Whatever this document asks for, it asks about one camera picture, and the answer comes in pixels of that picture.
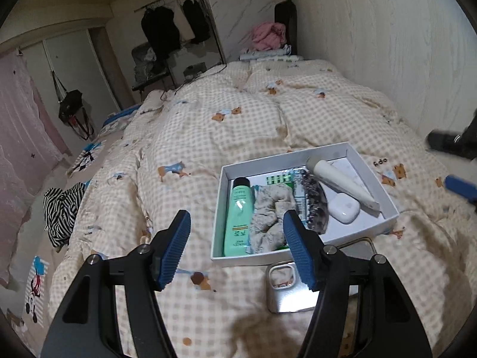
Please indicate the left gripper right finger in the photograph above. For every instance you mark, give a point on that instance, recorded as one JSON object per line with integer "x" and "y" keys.
{"x": 387, "y": 322}

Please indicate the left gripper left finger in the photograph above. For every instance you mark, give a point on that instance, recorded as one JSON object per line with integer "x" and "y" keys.
{"x": 86, "y": 325}

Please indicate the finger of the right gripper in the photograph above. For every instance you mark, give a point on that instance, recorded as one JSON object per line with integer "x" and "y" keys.
{"x": 445, "y": 141}
{"x": 462, "y": 188}

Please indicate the green hand cream tube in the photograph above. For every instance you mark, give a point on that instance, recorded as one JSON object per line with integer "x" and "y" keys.
{"x": 238, "y": 219}

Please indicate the white earbuds case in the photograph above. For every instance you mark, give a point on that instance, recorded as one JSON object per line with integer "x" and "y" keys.
{"x": 344, "y": 208}

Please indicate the white body lotion tube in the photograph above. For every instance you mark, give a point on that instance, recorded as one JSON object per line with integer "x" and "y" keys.
{"x": 338, "y": 180}

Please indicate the grey translucent hair claw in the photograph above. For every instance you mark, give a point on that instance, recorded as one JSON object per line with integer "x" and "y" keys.
{"x": 317, "y": 215}

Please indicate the green cartoon candy packet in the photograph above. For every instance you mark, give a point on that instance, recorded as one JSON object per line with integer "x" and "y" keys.
{"x": 283, "y": 177}

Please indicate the zebra striped cloth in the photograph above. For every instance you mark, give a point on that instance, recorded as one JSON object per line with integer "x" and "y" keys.
{"x": 60, "y": 209}

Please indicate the beige checkered duvet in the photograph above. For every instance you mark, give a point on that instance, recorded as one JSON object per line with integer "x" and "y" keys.
{"x": 171, "y": 156}

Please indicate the pink lace curtain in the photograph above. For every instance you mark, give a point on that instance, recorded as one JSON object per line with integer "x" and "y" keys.
{"x": 31, "y": 147}

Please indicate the black hanging bag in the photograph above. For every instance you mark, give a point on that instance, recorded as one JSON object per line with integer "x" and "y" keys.
{"x": 71, "y": 109}

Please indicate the pink clothes pile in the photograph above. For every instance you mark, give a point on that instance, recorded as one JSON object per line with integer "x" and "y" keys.
{"x": 268, "y": 36}

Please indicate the black headboard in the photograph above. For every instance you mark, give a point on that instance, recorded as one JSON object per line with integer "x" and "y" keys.
{"x": 286, "y": 13}

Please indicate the black chair with clothes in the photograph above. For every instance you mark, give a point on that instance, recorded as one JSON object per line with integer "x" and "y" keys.
{"x": 149, "y": 70}

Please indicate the black hanging clothes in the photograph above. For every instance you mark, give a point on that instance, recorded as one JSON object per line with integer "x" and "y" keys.
{"x": 168, "y": 29}

